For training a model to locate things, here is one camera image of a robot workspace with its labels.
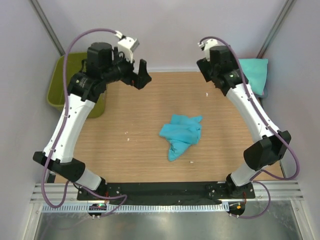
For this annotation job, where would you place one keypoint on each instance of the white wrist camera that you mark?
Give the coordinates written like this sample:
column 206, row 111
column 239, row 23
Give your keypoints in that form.
column 205, row 46
column 127, row 45

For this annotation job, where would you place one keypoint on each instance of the blue t shirt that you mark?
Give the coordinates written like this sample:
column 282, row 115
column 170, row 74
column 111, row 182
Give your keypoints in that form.
column 181, row 133

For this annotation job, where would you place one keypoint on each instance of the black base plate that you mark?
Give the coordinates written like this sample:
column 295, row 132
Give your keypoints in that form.
column 179, row 193

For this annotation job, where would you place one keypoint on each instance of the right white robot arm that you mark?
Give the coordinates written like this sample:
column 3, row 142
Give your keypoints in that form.
column 269, row 142

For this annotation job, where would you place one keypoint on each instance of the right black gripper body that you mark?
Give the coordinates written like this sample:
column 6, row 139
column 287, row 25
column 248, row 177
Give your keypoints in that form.
column 202, row 69

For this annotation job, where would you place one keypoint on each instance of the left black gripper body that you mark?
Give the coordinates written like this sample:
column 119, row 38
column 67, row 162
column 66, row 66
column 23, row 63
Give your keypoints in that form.
column 133, row 77

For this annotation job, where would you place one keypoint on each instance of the green plastic bin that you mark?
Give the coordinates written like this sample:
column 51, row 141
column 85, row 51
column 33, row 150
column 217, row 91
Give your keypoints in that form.
column 55, row 93

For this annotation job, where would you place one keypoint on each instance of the slotted cable duct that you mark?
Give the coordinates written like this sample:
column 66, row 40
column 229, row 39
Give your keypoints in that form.
column 98, row 208

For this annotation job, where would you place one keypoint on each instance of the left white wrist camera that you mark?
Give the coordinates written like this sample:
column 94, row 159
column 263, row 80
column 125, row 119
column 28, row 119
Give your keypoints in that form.
column 127, row 45

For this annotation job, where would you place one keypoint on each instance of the aluminium frame rail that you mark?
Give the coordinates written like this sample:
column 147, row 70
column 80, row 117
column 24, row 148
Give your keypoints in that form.
column 265, row 190

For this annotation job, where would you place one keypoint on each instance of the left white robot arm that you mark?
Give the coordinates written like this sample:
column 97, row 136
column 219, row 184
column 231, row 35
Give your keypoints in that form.
column 104, row 64

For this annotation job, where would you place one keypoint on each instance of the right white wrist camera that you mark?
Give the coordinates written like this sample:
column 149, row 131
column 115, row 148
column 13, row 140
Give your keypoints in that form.
column 205, row 46

